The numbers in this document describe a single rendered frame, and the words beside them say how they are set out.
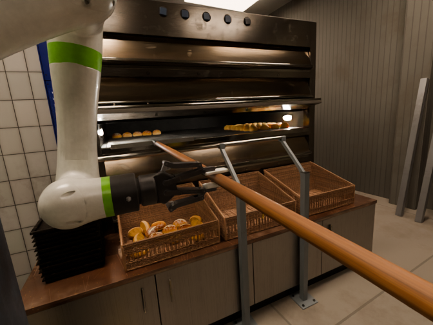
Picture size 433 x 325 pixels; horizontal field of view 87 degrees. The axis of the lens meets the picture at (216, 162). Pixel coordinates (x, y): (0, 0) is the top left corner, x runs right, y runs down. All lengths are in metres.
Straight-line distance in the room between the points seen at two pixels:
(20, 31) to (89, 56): 0.19
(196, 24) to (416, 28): 2.74
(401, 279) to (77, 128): 0.65
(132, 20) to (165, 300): 1.69
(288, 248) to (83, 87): 1.52
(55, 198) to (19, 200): 1.26
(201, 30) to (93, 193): 1.54
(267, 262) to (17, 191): 1.60
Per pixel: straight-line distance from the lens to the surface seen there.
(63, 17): 0.53
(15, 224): 1.86
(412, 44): 3.83
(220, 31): 1.95
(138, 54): 1.72
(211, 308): 1.64
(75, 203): 0.54
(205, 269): 1.46
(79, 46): 0.67
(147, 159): 1.71
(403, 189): 3.58
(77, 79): 0.66
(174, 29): 1.83
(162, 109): 1.54
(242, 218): 1.35
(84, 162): 0.66
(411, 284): 0.30
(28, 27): 0.52
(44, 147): 1.71
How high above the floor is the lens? 1.34
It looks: 11 degrees down
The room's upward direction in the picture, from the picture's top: 4 degrees counter-clockwise
